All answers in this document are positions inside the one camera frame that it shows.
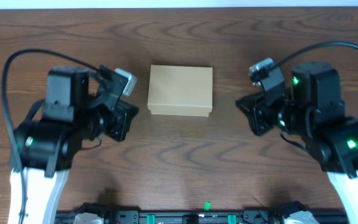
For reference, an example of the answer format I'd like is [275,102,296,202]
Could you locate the cardboard box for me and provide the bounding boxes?
[147,65,213,117]

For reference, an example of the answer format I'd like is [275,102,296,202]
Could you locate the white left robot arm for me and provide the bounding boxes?
[8,66,139,223]

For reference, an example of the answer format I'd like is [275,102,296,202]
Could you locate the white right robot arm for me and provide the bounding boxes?
[236,58,358,223]

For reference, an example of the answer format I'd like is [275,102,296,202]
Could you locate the small green clip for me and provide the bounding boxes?
[204,201,211,211]

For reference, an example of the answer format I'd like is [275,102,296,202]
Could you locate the black mounting rail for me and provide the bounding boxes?
[55,201,349,224]

